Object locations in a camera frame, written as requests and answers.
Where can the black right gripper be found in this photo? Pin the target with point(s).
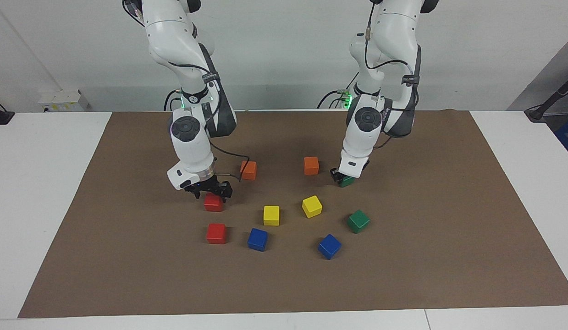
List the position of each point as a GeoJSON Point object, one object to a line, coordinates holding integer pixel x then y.
{"type": "Point", "coordinates": [206, 184]}

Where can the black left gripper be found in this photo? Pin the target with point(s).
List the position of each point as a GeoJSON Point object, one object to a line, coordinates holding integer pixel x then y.
{"type": "Point", "coordinates": [364, 165]}

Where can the red wooden block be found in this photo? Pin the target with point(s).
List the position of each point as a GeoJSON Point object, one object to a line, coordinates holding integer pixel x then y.
{"type": "Point", "coordinates": [216, 233]}
{"type": "Point", "coordinates": [213, 203]}

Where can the green wooden block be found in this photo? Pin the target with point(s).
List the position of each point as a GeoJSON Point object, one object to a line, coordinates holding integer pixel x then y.
{"type": "Point", "coordinates": [346, 181]}
{"type": "Point", "coordinates": [358, 221]}

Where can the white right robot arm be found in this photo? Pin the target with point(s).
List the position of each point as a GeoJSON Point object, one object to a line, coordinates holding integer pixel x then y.
{"type": "Point", "coordinates": [187, 146]}

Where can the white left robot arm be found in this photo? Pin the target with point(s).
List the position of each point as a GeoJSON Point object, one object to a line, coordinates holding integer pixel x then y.
{"type": "Point", "coordinates": [364, 137]}

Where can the orange wooden block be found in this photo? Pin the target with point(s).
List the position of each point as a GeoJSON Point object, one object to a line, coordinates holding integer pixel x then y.
{"type": "Point", "coordinates": [250, 170]}
{"type": "Point", "coordinates": [311, 165]}

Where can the yellow wooden block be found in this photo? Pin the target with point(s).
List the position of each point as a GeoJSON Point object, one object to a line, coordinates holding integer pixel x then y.
{"type": "Point", "coordinates": [271, 215]}
{"type": "Point", "coordinates": [311, 206]}

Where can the blue wooden block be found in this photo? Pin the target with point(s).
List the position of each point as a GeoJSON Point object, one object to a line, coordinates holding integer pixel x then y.
{"type": "Point", "coordinates": [329, 246]}
{"type": "Point", "coordinates": [257, 239]}

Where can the brown table mat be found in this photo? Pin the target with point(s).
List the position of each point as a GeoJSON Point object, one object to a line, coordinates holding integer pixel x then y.
{"type": "Point", "coordinates": [284, 284]}

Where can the white socket box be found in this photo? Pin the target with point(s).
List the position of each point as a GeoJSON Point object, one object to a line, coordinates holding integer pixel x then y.
{"type": "Point", "coordinates": [63, 101]}

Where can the black stand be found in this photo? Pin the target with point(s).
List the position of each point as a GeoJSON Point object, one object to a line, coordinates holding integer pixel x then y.
{"type": "Point", "coordinates": [538, 112]}

